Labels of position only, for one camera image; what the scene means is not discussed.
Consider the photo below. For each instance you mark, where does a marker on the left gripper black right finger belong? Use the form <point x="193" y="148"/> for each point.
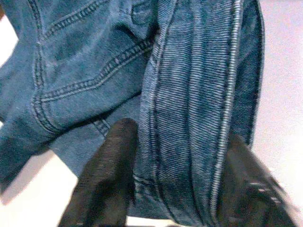
<point x="251" y="194"/>

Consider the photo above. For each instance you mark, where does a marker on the blue denim jeans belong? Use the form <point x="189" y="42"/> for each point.
<point x="94" y="71"/>

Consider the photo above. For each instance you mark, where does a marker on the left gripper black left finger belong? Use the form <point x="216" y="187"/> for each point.
<point x="111" y="170"/>

